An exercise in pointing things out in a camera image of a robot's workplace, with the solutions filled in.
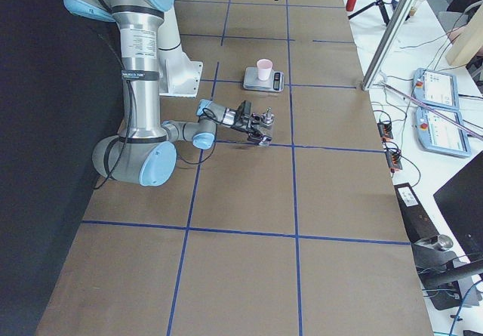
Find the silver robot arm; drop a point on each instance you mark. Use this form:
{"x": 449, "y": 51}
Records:
{"x": 153, "y": 64}

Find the pink plastic cup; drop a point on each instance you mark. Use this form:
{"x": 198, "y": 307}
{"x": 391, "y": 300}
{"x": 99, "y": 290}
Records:
{"x": 264, "y": 69}

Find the upper orange terminal block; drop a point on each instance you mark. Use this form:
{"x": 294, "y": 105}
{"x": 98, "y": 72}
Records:
{"x": 385, "y": 130}

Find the lower teach pendant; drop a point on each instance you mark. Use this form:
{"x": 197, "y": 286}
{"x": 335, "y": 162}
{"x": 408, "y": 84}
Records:
{"x": 438, "y": 135}

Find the black monitor stand clamp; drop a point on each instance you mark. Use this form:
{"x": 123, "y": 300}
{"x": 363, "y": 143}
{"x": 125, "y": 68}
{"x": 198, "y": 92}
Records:
{"x": 445, "y": 276}

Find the orange terminal block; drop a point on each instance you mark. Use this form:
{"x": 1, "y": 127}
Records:
{"x": 385, "y": 130}
{"x": 393, "y": 158}

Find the silver digital kitchen scale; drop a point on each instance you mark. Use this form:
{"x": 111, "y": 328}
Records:
{"x": 275, "y": 83}

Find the teach pendant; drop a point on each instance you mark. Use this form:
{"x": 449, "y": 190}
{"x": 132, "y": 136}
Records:
{"x": 438, "y": 135}
{"x": 435, "y": 88}

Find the black camera tripod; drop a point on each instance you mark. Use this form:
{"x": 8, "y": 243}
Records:
{"x": 381, "y": 4}

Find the upper teach pendant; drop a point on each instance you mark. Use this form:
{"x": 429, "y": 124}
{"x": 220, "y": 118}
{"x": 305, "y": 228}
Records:
{"x": 435, "y": 88}

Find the black monitor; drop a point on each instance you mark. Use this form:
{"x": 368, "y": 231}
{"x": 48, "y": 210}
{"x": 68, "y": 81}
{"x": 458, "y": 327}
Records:
{"x": 460, "y": 204}

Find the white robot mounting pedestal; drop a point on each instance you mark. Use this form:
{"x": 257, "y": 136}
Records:
{"x": 178, "y": 75}

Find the glass sauce bottle metal spout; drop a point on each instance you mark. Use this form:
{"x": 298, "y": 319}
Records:
{"x": 268, "y": 128}

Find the black box white label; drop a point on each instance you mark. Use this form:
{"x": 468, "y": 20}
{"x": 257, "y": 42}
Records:
{"x": 417, "y": 222}

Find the lower orange terminal block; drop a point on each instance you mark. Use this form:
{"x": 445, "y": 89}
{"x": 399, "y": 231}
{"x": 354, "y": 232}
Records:
{"x": 393, "y": 158}

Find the aluminium frame post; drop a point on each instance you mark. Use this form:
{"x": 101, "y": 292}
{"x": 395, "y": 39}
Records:
{"x": 390, "y": 35}

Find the wooden beam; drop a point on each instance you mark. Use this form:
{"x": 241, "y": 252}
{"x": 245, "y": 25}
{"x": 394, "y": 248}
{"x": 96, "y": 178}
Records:
{"x": 468, "y": 43}

